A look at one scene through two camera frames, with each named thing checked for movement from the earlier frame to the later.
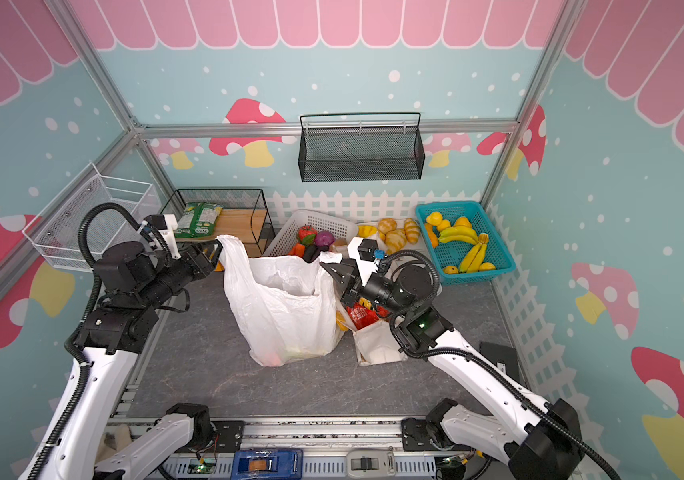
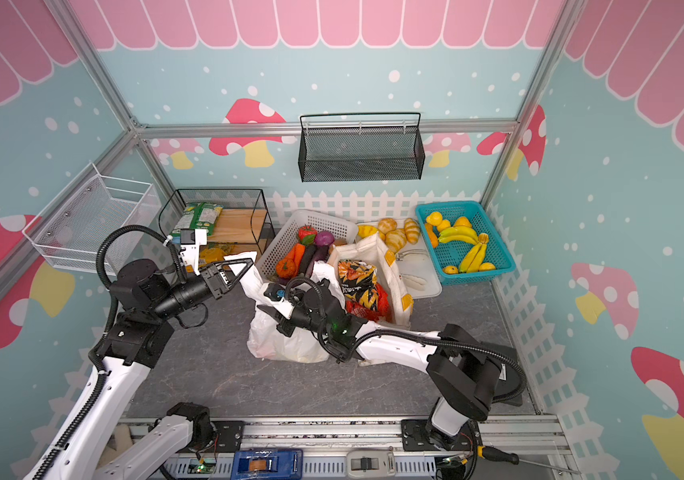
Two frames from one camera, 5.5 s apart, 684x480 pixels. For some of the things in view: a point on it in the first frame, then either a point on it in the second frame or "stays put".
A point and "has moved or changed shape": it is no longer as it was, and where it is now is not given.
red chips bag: (363, 316) stays put
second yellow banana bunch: (459, 233) stays put
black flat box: (504, 357) stays put
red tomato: (307, 234) stays put
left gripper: (198, 259) -> (217, 288)
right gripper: (349, 280) -> (288, 314)
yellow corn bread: (366, 231) stays put
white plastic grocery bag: (285, 307) has moved or changed shape
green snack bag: (198, 220) stays put
